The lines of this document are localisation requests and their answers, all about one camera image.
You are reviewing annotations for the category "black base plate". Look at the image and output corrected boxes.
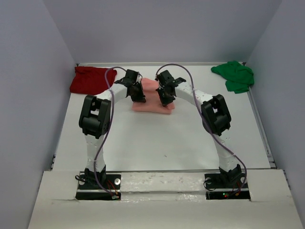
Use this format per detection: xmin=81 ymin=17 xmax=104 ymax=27
xmin=75 ymin=172 xmax=122 ymax=201
xmin=203 ymin=173 xmax=251 ymax=200

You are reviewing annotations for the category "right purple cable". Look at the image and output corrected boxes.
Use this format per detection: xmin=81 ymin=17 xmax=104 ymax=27
xmin=155 ymin=63 xmax=247 ymax=196

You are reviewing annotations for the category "red folded t shirt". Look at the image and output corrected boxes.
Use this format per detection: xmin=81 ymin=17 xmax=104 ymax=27
xmin=70 ymin=66 xmax=108 ymax=95

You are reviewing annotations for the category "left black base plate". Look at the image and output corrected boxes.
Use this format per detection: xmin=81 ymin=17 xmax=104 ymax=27
xmin=75 ymin=172 xmax=122 ymax=201

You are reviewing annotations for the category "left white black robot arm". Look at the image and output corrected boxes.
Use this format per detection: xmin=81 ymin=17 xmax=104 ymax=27
xmin=79 ymin=67 xmax=146 ymax=193

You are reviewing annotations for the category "green crumpled t shirt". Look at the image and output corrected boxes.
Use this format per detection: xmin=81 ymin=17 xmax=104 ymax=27
xmin=211 ymin=61 xmax=254 ymax=94

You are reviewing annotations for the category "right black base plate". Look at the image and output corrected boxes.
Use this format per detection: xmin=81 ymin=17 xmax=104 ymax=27
xmin=203 ymin=173 xmax=251 ymax=200

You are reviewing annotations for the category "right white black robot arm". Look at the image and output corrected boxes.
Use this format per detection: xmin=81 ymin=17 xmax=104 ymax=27
xmin=155 ymin=70 xmax=247 ymax=195

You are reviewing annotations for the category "pink t shirt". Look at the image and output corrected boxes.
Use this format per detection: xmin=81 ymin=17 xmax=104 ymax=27
xmin=132 ymin=78 xmax=175 ymax=115

